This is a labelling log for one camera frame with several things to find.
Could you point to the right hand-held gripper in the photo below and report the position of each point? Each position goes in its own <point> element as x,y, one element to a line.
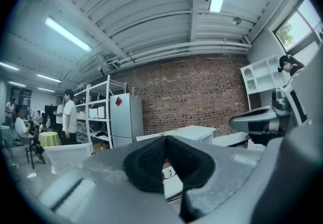
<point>310,91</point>

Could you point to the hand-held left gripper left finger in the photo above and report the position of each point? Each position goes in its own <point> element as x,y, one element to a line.
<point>111,182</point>

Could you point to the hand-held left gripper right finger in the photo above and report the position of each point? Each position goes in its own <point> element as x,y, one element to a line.
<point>227,180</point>

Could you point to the white low bench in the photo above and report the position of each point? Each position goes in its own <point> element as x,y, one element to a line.
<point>230,139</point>

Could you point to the white cabinet with shelves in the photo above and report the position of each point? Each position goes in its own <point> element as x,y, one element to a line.
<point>262,76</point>

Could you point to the silver refrigerator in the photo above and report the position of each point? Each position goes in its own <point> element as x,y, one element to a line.
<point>125,119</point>

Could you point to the white storage box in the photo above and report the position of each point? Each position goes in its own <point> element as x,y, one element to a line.
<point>101,112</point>
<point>93,113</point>

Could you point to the yellow round table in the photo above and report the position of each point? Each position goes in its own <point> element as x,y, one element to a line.
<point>50,139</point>

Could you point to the white metal shelf rack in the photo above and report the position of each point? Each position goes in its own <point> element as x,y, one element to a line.
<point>87,107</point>

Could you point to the red diamond sticker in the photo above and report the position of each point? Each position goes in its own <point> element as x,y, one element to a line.
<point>118,102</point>

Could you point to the black chair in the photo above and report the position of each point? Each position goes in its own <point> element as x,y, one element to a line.
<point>32,149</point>

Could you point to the ceiling smoke detector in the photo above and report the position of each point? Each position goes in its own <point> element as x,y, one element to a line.
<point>236,21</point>

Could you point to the white ceiling pipes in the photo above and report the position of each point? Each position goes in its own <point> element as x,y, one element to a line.
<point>181,50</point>

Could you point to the window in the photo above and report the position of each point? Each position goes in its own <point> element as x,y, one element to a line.
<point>295,26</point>

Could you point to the white frame table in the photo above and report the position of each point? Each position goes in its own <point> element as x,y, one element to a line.
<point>68,157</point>

